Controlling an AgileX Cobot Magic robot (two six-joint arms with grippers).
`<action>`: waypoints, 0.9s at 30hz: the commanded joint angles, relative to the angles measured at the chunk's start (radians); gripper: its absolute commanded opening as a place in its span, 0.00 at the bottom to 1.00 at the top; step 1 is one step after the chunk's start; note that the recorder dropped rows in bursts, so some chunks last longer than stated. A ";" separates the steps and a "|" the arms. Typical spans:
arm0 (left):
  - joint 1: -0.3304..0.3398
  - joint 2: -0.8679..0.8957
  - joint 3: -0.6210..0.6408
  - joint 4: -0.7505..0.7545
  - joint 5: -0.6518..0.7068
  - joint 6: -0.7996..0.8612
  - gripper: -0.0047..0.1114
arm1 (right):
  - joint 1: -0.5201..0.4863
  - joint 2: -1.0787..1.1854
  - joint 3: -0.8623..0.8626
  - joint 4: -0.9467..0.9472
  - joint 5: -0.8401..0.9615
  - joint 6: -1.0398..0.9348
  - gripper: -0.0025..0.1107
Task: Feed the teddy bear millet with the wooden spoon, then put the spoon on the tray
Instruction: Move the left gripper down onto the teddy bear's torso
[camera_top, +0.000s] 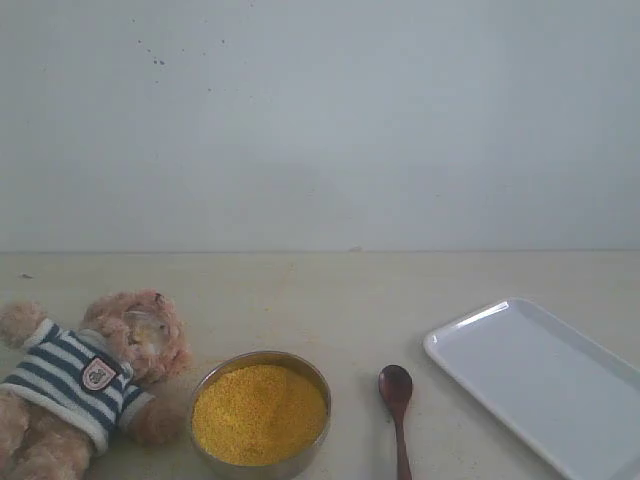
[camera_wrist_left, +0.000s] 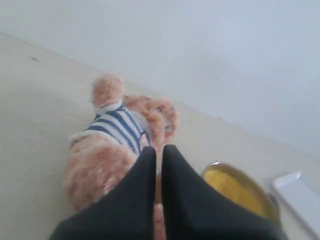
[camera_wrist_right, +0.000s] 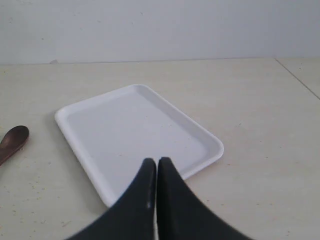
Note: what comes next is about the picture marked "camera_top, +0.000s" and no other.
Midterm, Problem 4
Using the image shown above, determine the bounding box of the white rectangular plastic tray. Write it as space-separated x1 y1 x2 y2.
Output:
423 297 639 479

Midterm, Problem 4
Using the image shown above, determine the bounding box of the steel bowl of yellow millet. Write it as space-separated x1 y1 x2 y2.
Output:
188 351 332 479

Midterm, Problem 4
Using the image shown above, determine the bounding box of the pink teddy bear striped sweater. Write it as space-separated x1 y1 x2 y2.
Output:
1 289 190 479

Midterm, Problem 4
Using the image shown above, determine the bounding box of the dark wooden spoon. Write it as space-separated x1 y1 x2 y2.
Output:
378 365 413 480

